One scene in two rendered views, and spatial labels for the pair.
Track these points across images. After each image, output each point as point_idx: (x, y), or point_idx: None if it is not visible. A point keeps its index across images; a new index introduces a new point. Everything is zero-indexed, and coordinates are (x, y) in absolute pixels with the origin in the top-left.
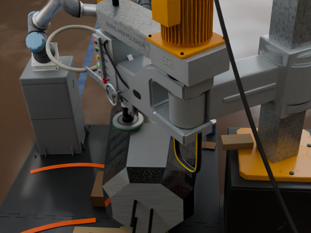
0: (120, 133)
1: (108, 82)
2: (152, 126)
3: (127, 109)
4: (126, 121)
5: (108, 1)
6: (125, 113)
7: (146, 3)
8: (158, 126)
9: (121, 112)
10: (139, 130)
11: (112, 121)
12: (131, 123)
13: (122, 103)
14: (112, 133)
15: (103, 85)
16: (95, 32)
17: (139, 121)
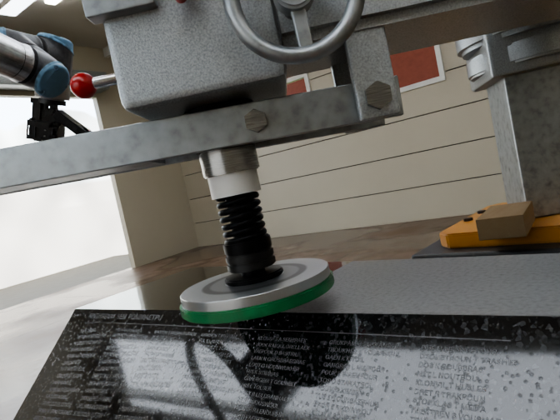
0: (226, 401)
1: (179, 24)
2: (334, 281)
3: (259, 207)
4: (271, 274)
5: None
6: (254, 228)
7: (36, 45)
8: (345, 274)
9: (187, 291)
10: (324, 297)
11: (204, 312)
12: (297, 270)
13: (271, 135)
14: None
15: (127, 85)
16: None
17: (305, 262)
